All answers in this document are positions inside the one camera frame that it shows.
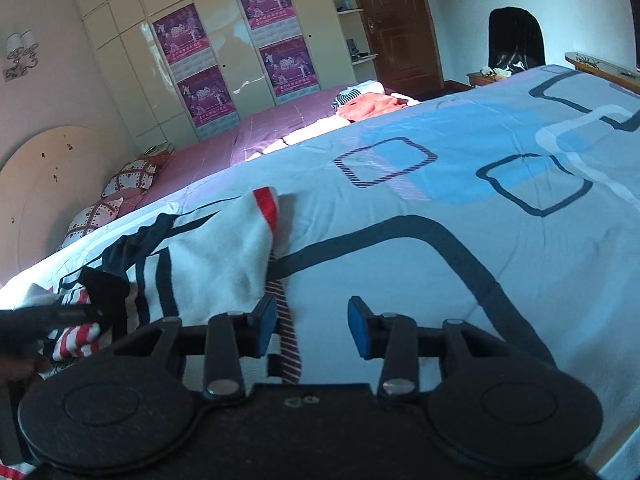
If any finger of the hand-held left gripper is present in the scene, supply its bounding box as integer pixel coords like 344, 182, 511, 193
47, 302, 112, 333

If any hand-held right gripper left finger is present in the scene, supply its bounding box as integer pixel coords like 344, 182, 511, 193
112, 294, 279, 403

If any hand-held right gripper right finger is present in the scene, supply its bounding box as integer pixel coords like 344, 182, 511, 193
347, 295, 496, 402

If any black red white striped sweater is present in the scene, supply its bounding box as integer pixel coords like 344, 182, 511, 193
10, 186, 282, 363

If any person's left hand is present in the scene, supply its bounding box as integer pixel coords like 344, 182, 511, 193
0, 354, 53, 386

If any white red patterned pillow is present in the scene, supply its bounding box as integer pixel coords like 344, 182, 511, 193
101, 157, 160, 198
57, 197, 125, 251

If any light blue geometric print blanket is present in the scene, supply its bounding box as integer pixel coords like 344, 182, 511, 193
0, 64, 640, 480

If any beige round headboard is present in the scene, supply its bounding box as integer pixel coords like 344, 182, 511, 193
0, 126, 138, 288

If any orange garment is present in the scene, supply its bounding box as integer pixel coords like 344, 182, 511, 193
337, 92, 411, 123

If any black white striped garment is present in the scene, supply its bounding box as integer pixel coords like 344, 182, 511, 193
331, 87, 368, 111

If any cream wardrobe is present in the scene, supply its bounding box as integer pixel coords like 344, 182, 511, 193
65, 0, 351, 143

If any small wooden table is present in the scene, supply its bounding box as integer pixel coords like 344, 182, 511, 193
466, 66, 513, 91

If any brown wooden door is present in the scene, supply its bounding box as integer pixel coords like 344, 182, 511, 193
347, 0, 446, 96

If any cream corner shelf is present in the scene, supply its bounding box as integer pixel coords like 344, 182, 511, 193
320, 0, 378, 83

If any black chair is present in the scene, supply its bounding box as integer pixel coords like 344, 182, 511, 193
487, 6, 547, 71

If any light wooden furniture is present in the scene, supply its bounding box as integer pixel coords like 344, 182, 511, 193
564, 51, 640, 93

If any purple wall poster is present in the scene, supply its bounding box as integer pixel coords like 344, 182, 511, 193
259, 35, 321, 97
152, 4, 208, 66
177, 66, 236, 128
235, 0, 292, 35

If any white wall lamp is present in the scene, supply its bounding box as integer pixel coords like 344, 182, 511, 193
2, 30, 41, 82

